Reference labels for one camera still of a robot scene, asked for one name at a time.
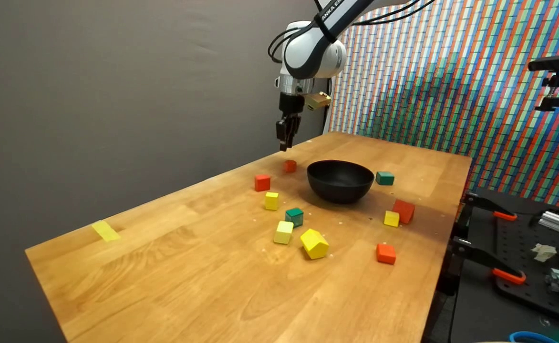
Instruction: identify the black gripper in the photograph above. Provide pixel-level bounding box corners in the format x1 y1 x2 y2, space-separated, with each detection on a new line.
275 93 305 153

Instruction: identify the red wooden cube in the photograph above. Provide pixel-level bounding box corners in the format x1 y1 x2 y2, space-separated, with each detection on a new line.
254 174 273 194

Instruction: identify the green wooden block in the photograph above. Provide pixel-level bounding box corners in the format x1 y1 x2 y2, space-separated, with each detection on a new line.
374 170 397 189
284 206 305 231

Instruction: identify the pale yellow wooden cube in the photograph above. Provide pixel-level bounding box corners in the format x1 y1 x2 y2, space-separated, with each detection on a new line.
273 219 296 248

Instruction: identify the large yellow wooden block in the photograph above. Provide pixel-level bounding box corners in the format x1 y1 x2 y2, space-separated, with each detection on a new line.
297 227 332 263

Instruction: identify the black bowl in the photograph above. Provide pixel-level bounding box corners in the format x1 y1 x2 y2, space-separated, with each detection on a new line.
305 158 376 206

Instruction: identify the small yellow wooden cube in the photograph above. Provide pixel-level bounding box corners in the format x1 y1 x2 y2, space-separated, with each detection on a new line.
381 210 402 229

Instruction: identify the large orange-red wooden block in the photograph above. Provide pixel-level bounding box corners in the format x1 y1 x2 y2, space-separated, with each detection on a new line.
391 198 418 227

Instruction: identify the grey photo backdrop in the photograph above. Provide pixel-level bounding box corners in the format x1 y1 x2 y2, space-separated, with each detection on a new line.
0 0 332 343

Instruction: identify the yellow block far left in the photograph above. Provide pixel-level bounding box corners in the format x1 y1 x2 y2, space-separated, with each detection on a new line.
89 219 122 244

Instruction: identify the black perforated mounting board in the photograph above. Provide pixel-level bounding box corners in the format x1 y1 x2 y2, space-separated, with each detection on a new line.
425 187 559 343

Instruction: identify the small white plastic part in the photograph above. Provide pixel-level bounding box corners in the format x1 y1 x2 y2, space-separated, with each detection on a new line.
530 242 559 265

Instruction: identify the blue plastic object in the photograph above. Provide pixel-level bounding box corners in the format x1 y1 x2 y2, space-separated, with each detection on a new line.
505 330 559 343

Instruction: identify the wrist mounted camera box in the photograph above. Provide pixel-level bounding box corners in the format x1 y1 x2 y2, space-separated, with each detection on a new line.
307 90 334 111

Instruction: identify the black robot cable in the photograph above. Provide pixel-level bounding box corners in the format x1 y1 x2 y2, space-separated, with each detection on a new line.
265 0 437 65

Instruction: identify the black clamp orange handle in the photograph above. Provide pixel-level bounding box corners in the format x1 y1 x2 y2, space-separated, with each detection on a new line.
450 235 528 290
462 191 521 225

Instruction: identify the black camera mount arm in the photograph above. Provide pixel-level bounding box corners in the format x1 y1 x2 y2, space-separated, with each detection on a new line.
524 53 559 114

